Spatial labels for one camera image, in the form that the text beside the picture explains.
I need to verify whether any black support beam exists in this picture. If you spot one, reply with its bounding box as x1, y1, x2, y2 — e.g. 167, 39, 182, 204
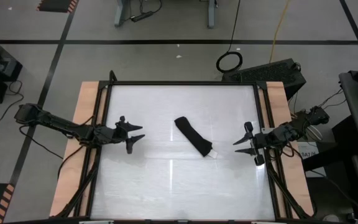
302, 138, 358, 172

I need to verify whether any light wooden table board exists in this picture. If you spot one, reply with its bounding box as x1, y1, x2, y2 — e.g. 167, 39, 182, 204
257, 81, 315, 218
48, 81, 109, 218

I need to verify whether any black floor cable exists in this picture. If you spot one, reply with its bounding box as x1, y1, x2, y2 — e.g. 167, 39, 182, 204
0, 80, 24, 123

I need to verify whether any grey desk leg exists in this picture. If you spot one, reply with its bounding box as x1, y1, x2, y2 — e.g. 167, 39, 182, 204
206, 0, 219, 29
114, 0, 132, 28

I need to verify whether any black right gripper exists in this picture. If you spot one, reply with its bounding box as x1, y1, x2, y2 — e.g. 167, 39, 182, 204
232, 121, 291, 167

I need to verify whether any black towel with white tag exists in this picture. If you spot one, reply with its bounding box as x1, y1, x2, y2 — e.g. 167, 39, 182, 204
174, 116, 219, 159

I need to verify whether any black coiled cable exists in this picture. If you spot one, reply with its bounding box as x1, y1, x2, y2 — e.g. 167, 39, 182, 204
215, 0, 244, 74

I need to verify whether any yellow cable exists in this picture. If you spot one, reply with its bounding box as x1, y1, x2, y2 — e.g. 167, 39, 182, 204
268, 0, 291, 65

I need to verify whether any black computer tower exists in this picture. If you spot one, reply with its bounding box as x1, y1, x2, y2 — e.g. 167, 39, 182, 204
221, 58, 307, 100

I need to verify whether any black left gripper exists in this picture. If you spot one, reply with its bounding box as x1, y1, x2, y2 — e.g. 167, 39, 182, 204
93, 116, 146, 155

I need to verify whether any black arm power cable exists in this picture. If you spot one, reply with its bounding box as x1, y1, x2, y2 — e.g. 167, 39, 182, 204
19, 126, 86, 180

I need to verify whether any black power strip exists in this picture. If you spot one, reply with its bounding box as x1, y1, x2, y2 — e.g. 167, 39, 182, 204
130, 11, 154, 22

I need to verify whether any black metal table frame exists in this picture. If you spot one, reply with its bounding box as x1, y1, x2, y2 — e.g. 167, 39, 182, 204
54, 70, 318, 224

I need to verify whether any thin black cable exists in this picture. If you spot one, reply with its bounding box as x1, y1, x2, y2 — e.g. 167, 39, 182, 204
320, 88, 347, 110

